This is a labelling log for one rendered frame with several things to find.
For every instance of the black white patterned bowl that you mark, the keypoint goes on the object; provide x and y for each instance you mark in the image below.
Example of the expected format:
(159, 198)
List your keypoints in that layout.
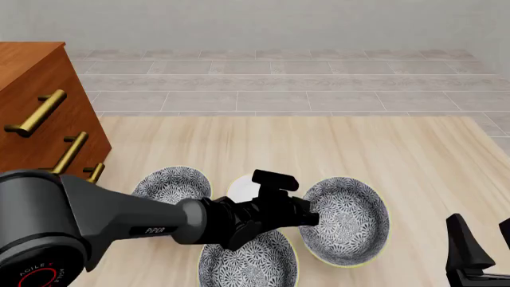
(171, 185)
(255, 266)
(350, 227)

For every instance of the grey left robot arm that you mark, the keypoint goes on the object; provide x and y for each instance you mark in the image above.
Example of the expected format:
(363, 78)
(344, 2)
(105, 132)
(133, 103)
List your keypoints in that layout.
(99, 215)

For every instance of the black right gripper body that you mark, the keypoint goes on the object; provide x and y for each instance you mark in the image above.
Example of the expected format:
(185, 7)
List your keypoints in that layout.
(478, 279)

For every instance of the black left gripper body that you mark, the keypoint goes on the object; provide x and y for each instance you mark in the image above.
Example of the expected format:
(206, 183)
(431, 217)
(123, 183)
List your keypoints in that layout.
(251, 218)

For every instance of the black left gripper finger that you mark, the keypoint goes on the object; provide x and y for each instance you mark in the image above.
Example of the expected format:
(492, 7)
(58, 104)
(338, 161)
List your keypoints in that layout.
(295, 203)
(300, 219)

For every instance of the wooden cabinet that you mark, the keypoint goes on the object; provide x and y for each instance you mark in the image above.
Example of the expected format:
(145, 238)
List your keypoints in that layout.
(36, 68)

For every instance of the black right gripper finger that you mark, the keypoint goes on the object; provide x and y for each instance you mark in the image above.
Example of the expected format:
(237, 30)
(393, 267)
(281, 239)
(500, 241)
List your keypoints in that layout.
(466, 242)
(506, 233)

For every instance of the white plate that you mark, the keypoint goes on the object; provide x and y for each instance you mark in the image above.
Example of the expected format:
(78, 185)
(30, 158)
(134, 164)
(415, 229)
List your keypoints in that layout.
(243, 188)

